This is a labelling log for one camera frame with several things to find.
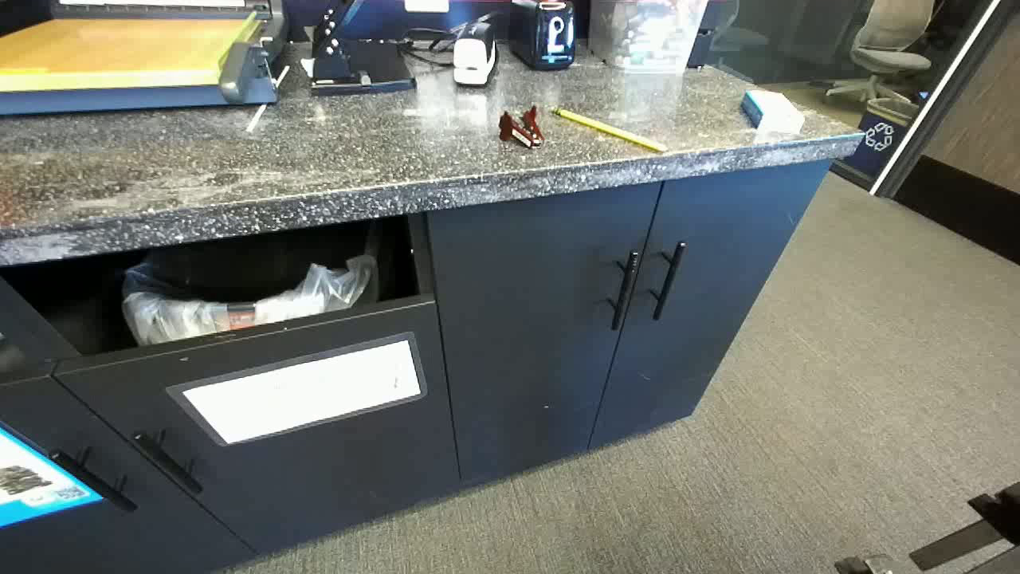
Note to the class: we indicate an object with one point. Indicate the wide dark cabinet door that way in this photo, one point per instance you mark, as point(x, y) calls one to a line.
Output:
point(530, 328)

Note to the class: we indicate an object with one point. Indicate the small brown object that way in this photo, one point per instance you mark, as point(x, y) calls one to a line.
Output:
point(522, 130)

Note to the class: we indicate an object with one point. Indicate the yellow pencil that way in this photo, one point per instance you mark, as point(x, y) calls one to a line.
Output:
point(606, 130)

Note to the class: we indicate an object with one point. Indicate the narrow dark cabinet door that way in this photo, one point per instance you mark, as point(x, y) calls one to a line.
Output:
point(712, 296)

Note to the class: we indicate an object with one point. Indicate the white drawer label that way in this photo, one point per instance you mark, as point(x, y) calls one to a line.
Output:
point(304, 389)

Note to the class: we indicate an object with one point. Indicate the dark tilt-out trash drawer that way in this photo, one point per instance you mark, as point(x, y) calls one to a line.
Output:
point(320, 448)

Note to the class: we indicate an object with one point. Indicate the clear trash bag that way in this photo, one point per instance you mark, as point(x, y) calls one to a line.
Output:
point(235, 304)

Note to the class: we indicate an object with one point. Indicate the clear plastic container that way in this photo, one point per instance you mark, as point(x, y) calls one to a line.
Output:
point(644, 29)

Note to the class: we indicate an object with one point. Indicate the small white stick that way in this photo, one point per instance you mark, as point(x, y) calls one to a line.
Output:
point(258, 115)

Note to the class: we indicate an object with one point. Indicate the grey office chair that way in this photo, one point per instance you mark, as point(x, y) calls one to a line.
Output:
point(887, 51)

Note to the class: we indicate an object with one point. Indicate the paper cutter with yellow board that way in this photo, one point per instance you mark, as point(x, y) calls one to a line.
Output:
point(116, 51)

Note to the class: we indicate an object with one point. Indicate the dark drawer with blue label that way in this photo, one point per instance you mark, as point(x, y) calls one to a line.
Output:
point(97, 529)

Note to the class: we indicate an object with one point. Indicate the black metal equipment base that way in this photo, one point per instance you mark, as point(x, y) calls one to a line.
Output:
point(957, 536)

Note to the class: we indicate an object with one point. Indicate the blue printed label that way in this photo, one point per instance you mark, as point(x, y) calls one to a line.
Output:
point(31, 479)

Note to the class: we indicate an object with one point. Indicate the silver metal door frame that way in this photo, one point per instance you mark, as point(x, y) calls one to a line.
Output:
point(939, 93)

